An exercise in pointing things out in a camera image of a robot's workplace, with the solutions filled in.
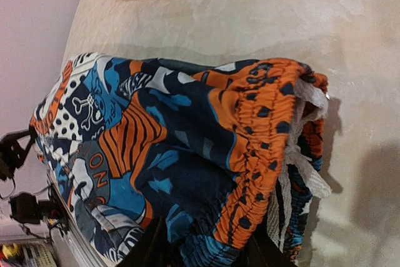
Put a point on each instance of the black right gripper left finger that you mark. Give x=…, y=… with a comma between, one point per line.
x=152, y=249

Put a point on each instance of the colourful clutter under table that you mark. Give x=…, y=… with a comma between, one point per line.
x=27, y=255

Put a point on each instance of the orange patterned garment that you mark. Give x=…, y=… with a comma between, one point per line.
x=227, y=157

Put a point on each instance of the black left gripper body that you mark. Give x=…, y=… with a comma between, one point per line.
x=13, y=155

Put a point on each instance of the aluminium front rail frame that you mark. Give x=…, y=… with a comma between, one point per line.
x=71, y=247

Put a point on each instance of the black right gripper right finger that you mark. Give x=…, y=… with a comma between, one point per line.
x=264, y=253

